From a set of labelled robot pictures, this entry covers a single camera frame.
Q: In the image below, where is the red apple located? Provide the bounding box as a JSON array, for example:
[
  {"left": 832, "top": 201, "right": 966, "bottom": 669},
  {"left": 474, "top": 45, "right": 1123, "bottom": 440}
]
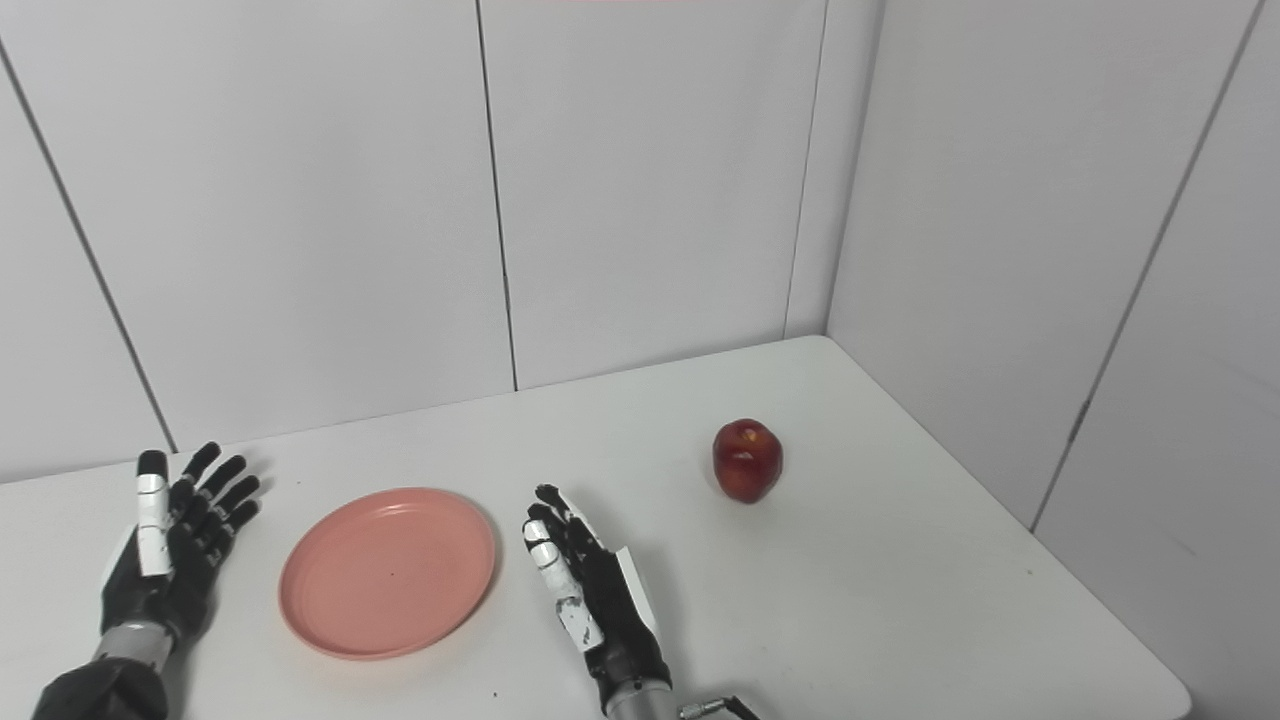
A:
[{"left": 712, "top": 418, "right": 784, "bottom": 504}]

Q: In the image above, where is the pink round plate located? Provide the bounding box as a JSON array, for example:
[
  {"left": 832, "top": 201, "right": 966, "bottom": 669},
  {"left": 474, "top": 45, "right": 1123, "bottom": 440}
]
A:
[{"left": 278, "top": 487, "right": 498, "bottom": 661}]

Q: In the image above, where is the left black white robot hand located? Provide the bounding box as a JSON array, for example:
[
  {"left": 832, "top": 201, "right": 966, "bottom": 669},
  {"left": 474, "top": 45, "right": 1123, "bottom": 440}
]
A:
[{"left": 98, "top": 441, "right": 263, "bottom": 646}]

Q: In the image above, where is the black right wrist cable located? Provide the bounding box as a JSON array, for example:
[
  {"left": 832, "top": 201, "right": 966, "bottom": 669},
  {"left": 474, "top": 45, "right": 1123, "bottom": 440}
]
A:
[{"left": 678, "top": 695, "right": 762, "bottom": 720}]

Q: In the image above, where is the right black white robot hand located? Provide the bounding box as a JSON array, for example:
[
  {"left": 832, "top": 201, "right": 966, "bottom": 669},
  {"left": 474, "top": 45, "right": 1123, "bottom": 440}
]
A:
[{"left": 521, "top": 484, "right": 674, "bottom": 701}]

